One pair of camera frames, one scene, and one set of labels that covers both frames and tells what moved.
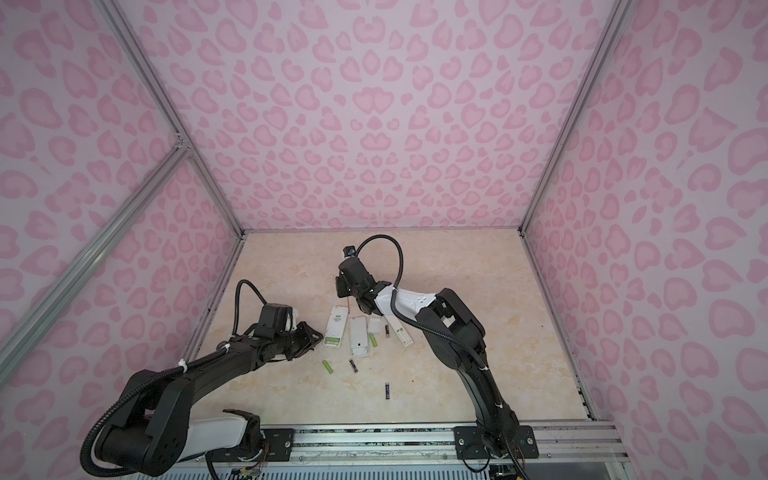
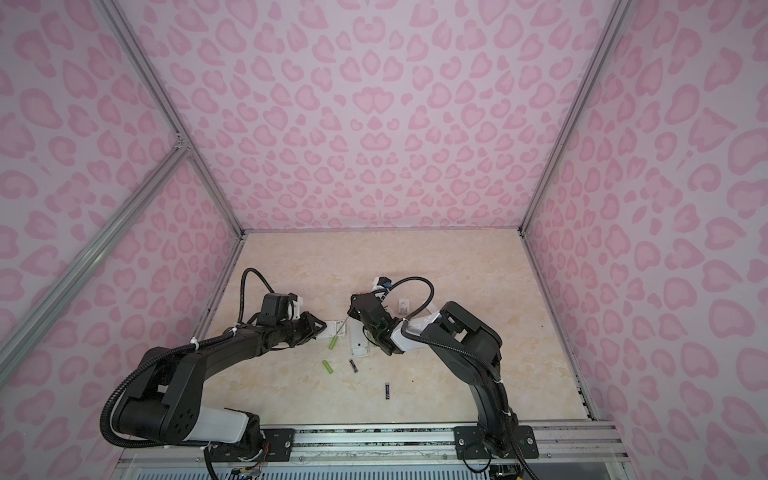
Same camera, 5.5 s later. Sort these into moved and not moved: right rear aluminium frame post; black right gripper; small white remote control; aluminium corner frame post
Moved: black right gripper
Not moved: aluminium corner frame post; right rear aluminium frame post; small white remote control
